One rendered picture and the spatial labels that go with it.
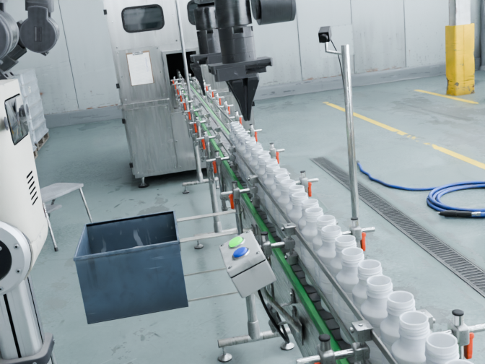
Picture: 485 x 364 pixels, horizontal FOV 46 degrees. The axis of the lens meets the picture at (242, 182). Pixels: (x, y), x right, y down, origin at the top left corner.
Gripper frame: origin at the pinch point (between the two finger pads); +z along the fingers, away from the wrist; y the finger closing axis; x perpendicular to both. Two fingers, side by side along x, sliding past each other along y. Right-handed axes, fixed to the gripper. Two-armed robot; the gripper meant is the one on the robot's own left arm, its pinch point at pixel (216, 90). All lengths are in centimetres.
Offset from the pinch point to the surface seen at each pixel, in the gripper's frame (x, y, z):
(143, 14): -444, 18, -29
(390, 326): 73, -13, 27
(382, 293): 68, -14, 25
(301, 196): 20.8, -13.5, 23.8
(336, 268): 50, -12, 28
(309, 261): 32.8, -11.1, 34.0
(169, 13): -445, -6, -26
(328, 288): 45, -11, 35
